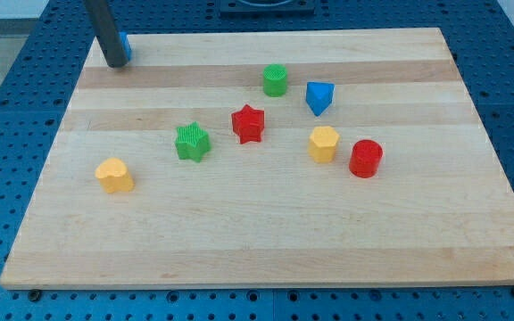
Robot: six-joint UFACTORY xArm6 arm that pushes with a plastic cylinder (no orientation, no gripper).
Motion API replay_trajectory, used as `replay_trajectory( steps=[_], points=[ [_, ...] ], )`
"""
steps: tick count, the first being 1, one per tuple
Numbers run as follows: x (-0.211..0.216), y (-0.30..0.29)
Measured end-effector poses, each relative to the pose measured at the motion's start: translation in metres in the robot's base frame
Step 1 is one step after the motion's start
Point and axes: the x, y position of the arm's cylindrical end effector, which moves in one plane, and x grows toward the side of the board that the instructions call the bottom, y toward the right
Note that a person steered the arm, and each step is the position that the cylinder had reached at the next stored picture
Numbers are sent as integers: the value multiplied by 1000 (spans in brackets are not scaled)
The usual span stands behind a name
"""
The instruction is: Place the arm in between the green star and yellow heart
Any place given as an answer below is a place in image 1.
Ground green star block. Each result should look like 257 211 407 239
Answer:
175 122 211 162

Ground green cylinder block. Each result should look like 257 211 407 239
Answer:
262 64 287 97

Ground yellow hexagon block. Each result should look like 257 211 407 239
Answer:
308 126 340 163

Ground blue triangular prism block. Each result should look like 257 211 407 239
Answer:
305 82 335 117

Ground grey cylindrical robot arm rod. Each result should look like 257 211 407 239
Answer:
83 0 132 68

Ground light wooden board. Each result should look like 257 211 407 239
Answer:
0 28 514 290

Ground blue block behind rod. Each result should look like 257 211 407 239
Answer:
119 31 132 61

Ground red star block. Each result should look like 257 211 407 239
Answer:
231 104 265 144

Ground yellow heart block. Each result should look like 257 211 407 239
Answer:
95 158 135 193

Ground dark robot base mount plate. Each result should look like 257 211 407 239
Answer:
216 0 316 16

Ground red cylinder block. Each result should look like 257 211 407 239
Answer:
349 139 384 178

